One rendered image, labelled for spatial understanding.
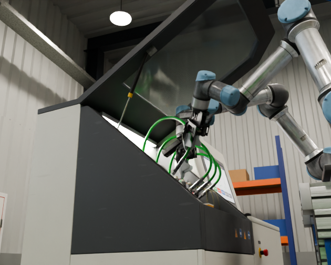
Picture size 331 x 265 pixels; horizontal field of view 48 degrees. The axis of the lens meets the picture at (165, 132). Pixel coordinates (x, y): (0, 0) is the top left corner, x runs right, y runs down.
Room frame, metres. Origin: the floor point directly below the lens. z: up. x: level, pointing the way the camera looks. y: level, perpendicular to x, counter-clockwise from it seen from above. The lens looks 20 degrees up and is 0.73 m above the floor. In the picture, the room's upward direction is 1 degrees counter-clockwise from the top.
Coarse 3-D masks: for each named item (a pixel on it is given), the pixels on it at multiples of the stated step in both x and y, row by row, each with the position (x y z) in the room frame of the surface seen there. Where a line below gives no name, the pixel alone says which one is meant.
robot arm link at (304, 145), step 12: (264, 108) 1.79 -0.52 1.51; (276, 108) 1.75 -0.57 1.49; (276, 120) 1.80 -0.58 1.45; (288, 120) 1.77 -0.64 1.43; (288, 132) 1.80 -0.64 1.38; (300, 132) 1.78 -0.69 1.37; (300, 144) 1.80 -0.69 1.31; (312, 144) 1.79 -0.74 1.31; (312, 156) 1.79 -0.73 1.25; (312, 168) 1.82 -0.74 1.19
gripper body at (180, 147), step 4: (180, 136) 1.71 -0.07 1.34; (180, 140) 1.73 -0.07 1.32; (180, 144) 1.72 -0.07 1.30; (176, 148) 1.71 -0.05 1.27; (180, 148) 1.70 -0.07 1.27; (180, 152) 1.71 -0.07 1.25; (184, 152) 1.71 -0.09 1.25; (192, 152) 1.72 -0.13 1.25; (196, 152) 1.74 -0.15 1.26; (188, 156) 1.70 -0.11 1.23; (192, 156) 1.72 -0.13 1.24; (196, 156) 1.74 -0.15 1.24
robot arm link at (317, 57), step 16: (288, 0) 1.12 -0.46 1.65; (304, 0) 1.09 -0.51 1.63; (288, 16) 1.11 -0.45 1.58; (304, 16) 1.10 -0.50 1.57; (288, 32) 1.15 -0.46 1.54; (304, 32) 1.12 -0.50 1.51; (304, 48) 1.13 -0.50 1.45; (320, 48) 1.10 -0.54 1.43; (320, 64) 1.10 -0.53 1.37; (320, 80) 1.11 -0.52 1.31; (320, 96) 1.11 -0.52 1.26
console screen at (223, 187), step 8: (200, 152) 2.22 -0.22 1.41; (208, 160) 2.32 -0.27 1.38; (216, 160) 2.51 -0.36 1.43; (208, 168) 2.26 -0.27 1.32; (208, 176) 2.22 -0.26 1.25; (216, 176) 2.38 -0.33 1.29; (224, 176) 2.56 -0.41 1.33; (216, 184) 2.32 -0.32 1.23; (224, 184) 2.49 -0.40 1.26; (224, 192) 2.42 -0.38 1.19; (232, 200) 2.54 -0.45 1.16
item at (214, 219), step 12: (204, 216) 1.36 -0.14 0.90; (216, 216) 1.48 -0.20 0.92; (228, 216) 1.60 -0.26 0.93; (216, 228) 1.47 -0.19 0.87; (228, 228) 1.59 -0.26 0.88; (240, 228) 1.75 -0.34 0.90; (216, 240) 1.46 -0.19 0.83; (228, 240) 1.58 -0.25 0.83; (240, 240) 1.74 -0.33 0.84; (240, 252) 1.73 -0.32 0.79; (252, 252) 1.90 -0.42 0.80
